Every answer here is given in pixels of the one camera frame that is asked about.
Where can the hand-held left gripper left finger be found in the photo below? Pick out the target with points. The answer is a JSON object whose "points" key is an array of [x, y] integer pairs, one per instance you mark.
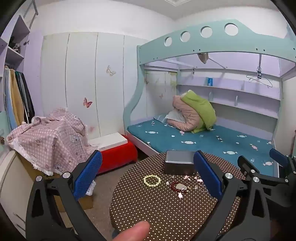
{"points": [[89, 173]]}

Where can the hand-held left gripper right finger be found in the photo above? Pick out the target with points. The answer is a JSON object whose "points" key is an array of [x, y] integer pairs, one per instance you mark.
{"points": [[207, 176]]}

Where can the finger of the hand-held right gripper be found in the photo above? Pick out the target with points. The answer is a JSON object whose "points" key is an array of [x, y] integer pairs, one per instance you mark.
{"points": [[278, 157], [247, 166]]}

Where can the grey metal tin box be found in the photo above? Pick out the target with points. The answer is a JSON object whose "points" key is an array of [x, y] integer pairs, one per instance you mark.
{"points": [[178, 166]]}

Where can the person's left hand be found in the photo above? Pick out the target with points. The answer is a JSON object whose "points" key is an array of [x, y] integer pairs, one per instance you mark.
{"points": [[134, 231]]}

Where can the silver pendant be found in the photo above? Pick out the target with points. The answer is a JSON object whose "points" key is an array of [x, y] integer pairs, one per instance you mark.
{"points": [[180, 186]]}

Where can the cardboard box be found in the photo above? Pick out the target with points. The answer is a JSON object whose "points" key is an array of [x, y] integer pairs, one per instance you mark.
{"points": [[86, 202]]}

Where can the red stool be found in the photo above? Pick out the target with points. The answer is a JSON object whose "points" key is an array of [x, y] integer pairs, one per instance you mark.
{"points": [[115, 155]]}

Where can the teal candy print mattress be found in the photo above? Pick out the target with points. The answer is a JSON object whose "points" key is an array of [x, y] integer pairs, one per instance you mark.
{"points": [[203, 143]]}

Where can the white board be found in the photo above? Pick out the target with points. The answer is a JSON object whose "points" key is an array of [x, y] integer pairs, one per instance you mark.
{"points": [[108, 141]]}

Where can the pink checked cloth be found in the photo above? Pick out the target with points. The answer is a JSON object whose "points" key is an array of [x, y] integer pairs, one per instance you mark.
{"points": [[46, 139]]}

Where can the brown polka dot tablecloth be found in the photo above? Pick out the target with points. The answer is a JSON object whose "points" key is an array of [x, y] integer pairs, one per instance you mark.
{"points": [[161, 208]]}

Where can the pink padded jacket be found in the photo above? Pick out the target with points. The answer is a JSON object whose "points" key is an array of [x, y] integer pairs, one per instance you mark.
{"points": [[187, 115]]}

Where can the white pillow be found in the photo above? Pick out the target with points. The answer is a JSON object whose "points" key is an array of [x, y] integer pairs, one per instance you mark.
{"points": [[173, 115]]}

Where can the pink butterfly sticker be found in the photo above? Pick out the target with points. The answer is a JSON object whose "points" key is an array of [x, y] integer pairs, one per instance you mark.
{"points": [[87, 102]]}

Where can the white low cabinet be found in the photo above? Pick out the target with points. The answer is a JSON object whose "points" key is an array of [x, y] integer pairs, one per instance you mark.
{"points": [[11, 185]]}

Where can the small blue box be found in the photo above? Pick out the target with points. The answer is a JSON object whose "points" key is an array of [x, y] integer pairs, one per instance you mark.
{"points": [[210, 81]]}

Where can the pine cone ornament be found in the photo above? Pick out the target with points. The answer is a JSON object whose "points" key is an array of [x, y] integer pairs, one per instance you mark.
{"points": [[2, 140]]}

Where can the dark hanging garment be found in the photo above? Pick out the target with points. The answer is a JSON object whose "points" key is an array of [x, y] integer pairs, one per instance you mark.
{"points": [[27, 97]]}

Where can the mustard hanging garment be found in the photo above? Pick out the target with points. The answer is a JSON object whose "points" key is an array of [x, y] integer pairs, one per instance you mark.
{"points": [[17, 99]]}

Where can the white wardrobe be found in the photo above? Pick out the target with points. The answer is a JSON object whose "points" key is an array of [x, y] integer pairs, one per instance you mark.
{"points": [[81, 69]]}

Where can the beige butterfly sticker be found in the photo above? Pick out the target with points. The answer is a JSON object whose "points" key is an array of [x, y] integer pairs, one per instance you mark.
{"points": [[110, 70]]}

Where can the light blue hanging garment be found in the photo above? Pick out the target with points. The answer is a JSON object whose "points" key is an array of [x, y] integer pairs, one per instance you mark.
{"points": [[8, 104]]}

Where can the beige hanging pouch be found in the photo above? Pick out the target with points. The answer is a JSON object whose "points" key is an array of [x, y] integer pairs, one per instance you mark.
{"points": [[203, 58]]}

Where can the dark shelf clutter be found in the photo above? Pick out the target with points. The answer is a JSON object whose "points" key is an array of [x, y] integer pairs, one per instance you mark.
{"points": [[14, 45]]}

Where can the purple open closet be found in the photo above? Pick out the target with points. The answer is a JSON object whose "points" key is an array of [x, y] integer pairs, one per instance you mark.
{"points": [[20, 25]]}

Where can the ceiling light panel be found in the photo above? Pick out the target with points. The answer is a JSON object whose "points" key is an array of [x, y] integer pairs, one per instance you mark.
{"points": [[178, 1]]}

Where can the purple wall shelf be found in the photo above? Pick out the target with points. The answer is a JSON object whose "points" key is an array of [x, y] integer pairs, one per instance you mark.
{"points": [[231, 92]]}

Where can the teal bunk bed frame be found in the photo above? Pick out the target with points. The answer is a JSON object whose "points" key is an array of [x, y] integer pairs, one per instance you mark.
{"points": [[196, 45]]}

